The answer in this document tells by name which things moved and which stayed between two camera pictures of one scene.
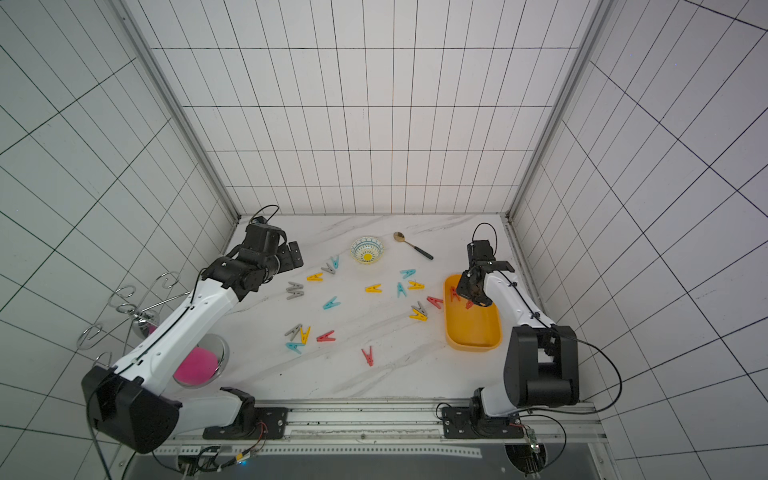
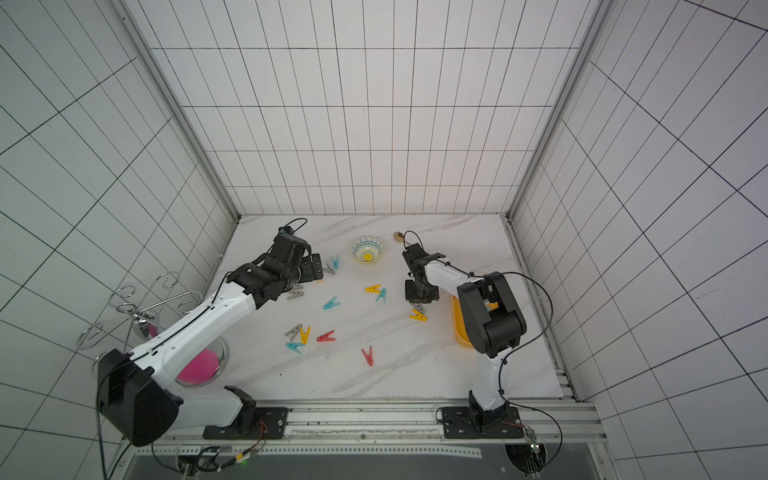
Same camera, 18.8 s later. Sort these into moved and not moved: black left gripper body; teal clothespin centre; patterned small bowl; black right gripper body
Moved: black left gripper body; black right gripper body
Not moved: teal clothespin centre; patterned small bowl
